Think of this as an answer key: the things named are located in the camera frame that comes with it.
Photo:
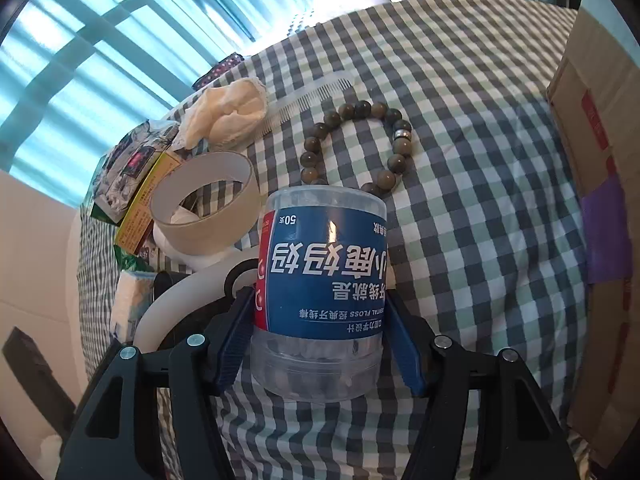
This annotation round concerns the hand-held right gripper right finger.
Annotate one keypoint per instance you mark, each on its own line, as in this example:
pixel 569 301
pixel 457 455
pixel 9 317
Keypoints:
pixel 406 355

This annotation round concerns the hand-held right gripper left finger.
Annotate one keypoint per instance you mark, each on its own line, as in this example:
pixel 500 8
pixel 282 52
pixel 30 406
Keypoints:
pixel 235 345

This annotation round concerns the white shoehorn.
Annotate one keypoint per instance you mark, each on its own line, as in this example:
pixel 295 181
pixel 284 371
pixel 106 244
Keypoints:
pixel 170 300

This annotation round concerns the clear dental floss jar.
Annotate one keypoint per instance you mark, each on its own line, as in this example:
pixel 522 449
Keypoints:
pixel 320 285

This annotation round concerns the brown cardboard box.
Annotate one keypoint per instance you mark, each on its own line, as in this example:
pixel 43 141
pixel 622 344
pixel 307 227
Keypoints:
pixel 600 160

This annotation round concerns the beige tape roll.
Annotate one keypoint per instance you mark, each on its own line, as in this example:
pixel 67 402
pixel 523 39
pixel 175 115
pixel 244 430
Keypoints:
pixel 215 234

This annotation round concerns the white tissue packet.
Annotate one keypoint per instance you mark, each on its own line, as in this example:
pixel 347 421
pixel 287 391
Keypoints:
pixel 127 300

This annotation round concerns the green packet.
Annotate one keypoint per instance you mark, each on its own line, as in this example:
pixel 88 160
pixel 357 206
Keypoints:
pixel 127 260

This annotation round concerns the yellow small box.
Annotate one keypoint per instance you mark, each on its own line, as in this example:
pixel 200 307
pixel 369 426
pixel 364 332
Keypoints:
pixel 140 210

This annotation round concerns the snack packets pile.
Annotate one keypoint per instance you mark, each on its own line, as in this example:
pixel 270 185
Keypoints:
pixel 125 160

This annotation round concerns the clear plastic comb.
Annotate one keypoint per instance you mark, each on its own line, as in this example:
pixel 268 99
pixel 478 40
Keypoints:
pixel 305 98

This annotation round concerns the black dotted pouch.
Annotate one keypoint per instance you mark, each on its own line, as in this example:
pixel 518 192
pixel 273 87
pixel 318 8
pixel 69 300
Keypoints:
pixel 220 67

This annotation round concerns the teal window curtain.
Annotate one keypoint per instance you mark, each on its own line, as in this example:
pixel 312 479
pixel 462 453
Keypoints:
pixel 100 60

